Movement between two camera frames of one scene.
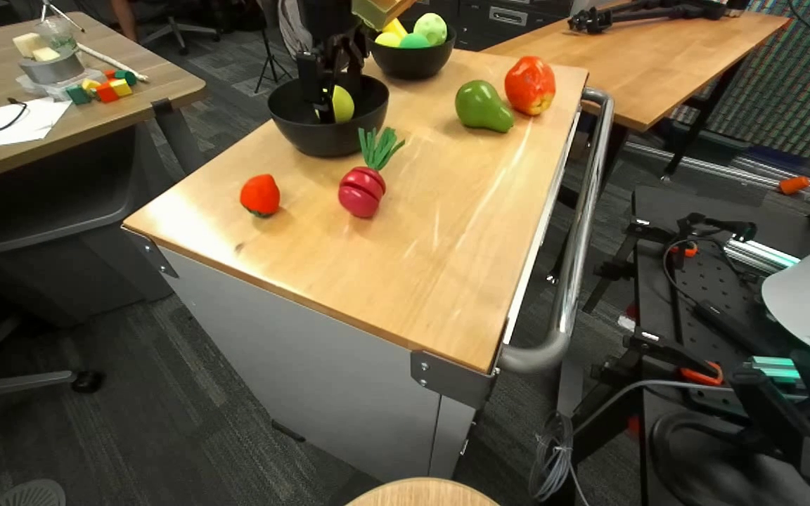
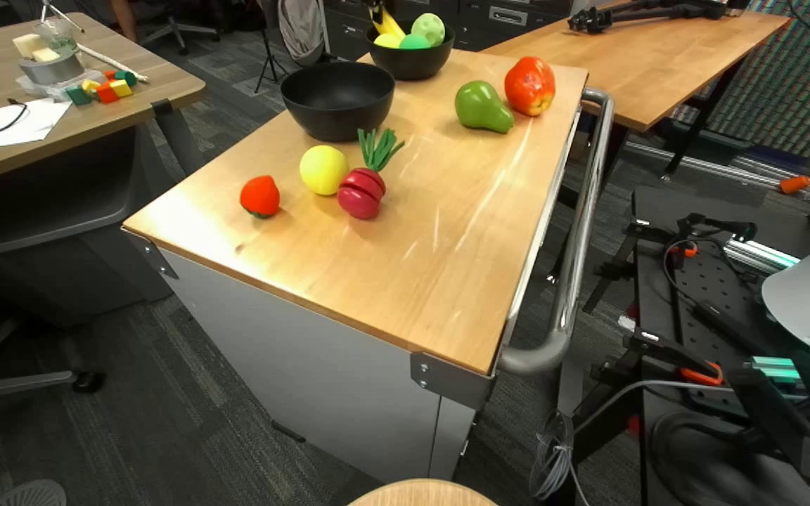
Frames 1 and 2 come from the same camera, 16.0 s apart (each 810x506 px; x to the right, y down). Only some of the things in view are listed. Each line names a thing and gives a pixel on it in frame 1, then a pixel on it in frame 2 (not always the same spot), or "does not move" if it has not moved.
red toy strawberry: [259, 196] does not move
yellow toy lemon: [340, 105] to [322, 167]
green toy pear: [478, 105] does not move
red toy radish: [364, 189] does not move
